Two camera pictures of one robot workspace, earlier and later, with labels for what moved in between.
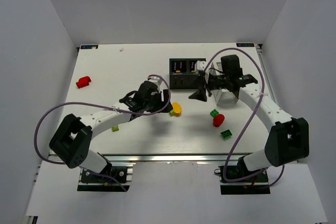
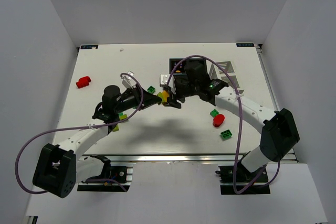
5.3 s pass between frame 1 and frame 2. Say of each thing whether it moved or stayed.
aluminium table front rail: stayed
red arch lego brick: stayed
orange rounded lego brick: moved
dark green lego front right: stayed
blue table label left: stayed
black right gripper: moved
